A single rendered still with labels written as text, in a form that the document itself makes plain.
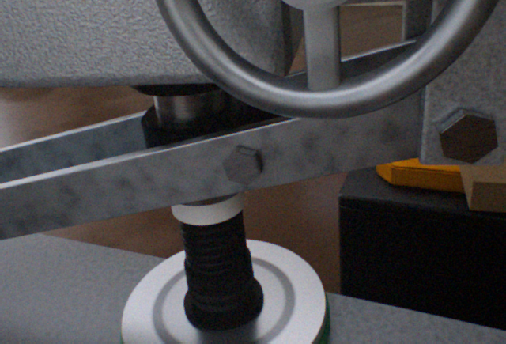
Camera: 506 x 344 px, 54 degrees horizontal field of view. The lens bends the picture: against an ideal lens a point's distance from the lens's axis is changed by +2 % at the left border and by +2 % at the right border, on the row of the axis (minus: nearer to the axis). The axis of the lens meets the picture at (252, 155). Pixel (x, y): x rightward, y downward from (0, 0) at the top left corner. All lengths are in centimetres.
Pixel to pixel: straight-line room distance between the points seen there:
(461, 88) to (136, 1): 19
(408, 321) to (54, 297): 40
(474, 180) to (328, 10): 59
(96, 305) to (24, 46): 36
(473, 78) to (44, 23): 25
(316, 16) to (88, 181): 26
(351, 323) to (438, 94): 30
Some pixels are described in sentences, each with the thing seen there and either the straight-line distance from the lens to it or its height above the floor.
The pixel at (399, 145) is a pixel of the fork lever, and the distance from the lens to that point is 35.
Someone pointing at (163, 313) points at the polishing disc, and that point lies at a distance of 54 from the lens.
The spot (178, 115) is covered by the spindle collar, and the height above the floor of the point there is 107.
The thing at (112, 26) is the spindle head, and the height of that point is 116.
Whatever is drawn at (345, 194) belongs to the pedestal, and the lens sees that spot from 90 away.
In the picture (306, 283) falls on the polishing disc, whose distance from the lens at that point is 55.
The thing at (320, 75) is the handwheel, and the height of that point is 114.
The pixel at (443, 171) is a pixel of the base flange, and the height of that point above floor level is 78.
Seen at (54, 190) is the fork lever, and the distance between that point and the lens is 45.
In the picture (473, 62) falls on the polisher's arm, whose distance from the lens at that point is 31.
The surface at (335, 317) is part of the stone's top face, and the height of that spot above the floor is 82.
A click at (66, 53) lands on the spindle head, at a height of 114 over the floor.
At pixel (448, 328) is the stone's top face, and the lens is 56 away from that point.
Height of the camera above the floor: 121
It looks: 27 degrees down
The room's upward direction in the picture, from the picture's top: 6 degrees counter-clockwise
